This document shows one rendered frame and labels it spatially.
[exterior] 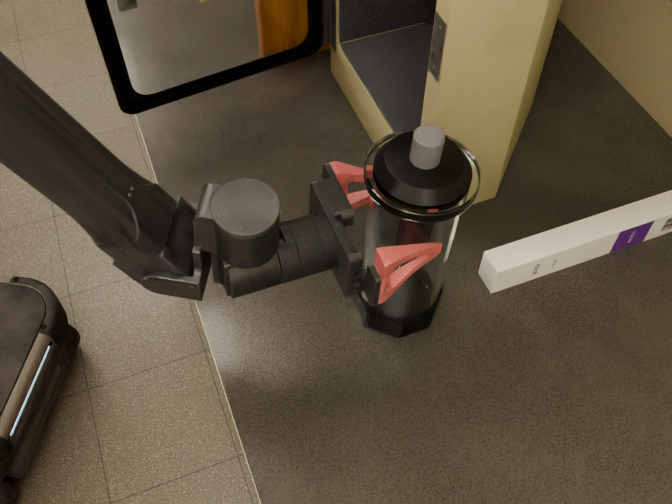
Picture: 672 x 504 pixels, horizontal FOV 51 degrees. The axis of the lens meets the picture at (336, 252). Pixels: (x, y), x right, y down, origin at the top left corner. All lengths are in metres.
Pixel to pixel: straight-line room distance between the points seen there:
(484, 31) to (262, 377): 0.43
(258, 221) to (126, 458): 1.30
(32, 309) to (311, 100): 0.97
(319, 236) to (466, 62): 0.24
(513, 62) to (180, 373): 1.33
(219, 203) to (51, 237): 1.68
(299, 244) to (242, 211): 0.09
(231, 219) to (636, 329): 0.51
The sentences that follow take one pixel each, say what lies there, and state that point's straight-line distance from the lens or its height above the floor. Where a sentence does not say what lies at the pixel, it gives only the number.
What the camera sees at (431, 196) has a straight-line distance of 0.63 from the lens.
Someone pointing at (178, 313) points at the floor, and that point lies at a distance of 1.98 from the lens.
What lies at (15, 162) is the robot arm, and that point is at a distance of 0.58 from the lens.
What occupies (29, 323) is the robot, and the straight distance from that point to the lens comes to 1.78.
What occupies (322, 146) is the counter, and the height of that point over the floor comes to 0.94.
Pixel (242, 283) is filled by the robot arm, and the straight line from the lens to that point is 0.64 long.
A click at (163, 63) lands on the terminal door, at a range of 0.98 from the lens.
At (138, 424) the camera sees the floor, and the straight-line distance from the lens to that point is 1.85.
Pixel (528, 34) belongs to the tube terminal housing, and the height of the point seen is 1.20.
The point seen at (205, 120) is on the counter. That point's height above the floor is 0.94.
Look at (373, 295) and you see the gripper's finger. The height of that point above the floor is 1.09.
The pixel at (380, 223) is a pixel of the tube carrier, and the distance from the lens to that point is 0.67.
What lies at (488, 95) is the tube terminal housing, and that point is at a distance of 0.81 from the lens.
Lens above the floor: 1.65
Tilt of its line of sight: 54 degrees down
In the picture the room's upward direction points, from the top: straight up
